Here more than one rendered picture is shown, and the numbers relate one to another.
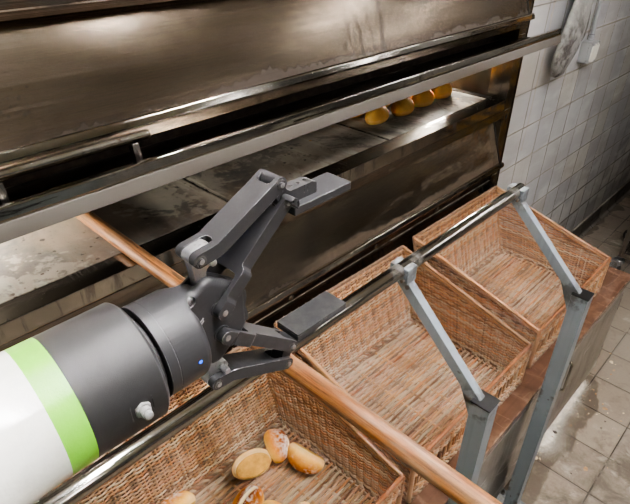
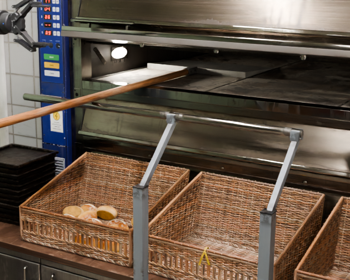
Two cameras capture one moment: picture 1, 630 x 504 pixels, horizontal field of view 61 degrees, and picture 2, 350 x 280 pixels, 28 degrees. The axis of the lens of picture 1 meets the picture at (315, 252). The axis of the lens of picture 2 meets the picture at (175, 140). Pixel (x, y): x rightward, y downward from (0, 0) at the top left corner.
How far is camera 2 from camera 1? 262 cm
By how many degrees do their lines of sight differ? 71
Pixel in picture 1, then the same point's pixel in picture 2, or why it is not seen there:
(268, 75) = (209, 22)
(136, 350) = not seen: outside the picture
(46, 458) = not seen: outside the picture
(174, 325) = (4, 15)
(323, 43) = (250, 15)
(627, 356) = not seen: outside the picture
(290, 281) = (215, 150)
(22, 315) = (101, 82)
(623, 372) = not seen: outside the picture
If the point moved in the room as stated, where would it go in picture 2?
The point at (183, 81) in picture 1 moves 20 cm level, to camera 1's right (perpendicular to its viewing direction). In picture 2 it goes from (170, 14) to (181, 18)
